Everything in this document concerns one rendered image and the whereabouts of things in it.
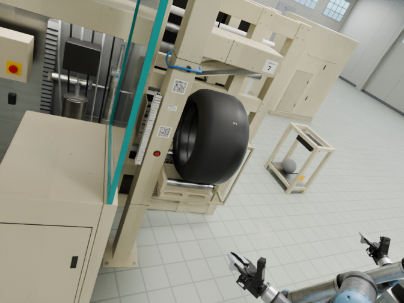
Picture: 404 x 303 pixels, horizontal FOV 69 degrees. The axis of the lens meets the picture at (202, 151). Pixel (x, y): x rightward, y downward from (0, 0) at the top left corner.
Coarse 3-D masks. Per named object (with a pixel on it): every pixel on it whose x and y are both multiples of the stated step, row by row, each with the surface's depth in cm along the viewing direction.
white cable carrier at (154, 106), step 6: (156, 96) 158; (156, 102) 160; (150, 108) 164; (156, 108) 164; (150, 114) 163; (150, 120) 166; (150, 126) 168; (144, 132) 169; (150, 132) 172; (144, 138) 171; (144, 144) 174; (138, 150) 178; (144, 150) 177; (138, 156) 178; (138, 162) 181
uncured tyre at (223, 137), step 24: (192, 96) 184; (216, 96) 171; (192, 120) 213; (216, 120) 161; (240, 120) 168; (192, 144) 217; (216, 144) 161; (240, 144) 167; (192, 168) 170; (216, 168) 168
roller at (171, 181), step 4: (168, 180) 184; (172, 180) 186; (176, 180) 187; (180, 180) 188; (184, 180) 189; (168, 184) 185; (172, 184) 186; (176, 184) 187; (180, 184) 188; (184, 184) 189; (188, 184) 190; (192, 184) 191; (196, 184) 192; (200, 184) 193; (204, 184) 194; (208, 184) 196; (200, 188) 195; (204, 188) 195; (208, 188) 196; (212, 188) 197
